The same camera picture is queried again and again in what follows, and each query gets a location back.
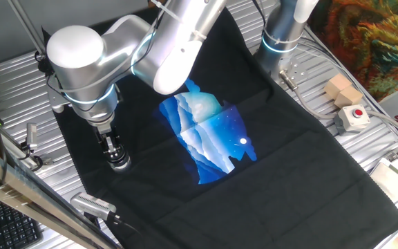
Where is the grey emergency stop cable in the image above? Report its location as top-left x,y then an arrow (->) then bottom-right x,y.
277,68 -> 398,140

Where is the white flat device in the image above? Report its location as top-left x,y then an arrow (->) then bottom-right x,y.
369,151 -> 398,209

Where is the black keyboard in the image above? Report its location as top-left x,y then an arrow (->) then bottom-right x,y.
0,194 -> 45,249

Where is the black cloth with blue print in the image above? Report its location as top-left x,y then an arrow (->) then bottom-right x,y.
42,0 -> 398,249

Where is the thin metal rod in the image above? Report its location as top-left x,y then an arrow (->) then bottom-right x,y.
6,0 -> 47,57

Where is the colourful painted cloth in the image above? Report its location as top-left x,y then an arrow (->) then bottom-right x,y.
307,0 -> 398,102

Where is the black camera cable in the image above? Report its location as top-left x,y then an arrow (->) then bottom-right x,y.
108,212 -> 146,241

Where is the small silver camera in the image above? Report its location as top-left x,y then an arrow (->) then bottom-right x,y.
25,122 -> 39,151

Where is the light wooden block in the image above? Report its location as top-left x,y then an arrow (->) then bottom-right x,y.
334,85 -> 364,109
323,73 -> 353,100

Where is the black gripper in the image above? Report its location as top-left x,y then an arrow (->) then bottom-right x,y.
93,120 -> 125,163

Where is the silver camera with label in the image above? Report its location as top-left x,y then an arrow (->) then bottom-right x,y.
70,192 -> 118,223

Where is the aluminium frame beam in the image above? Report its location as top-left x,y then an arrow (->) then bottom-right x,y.
0,139 -> 119,249

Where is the grey emergency stop button box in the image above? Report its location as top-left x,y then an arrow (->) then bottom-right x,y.
333,104 -> 372,136

